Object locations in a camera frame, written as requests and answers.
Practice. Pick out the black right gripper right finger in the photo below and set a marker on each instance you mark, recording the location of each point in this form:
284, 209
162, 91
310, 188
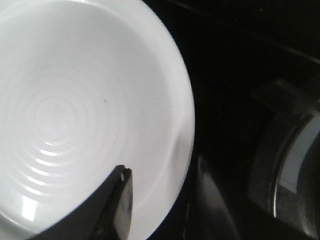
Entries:
124, 204

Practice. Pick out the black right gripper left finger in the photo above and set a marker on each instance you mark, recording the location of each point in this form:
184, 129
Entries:
93, 219

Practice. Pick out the white round plate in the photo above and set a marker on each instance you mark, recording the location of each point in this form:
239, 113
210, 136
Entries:
86, 85

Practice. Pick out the black burner grate opposite side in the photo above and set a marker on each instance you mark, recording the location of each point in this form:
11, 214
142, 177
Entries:
285, 176

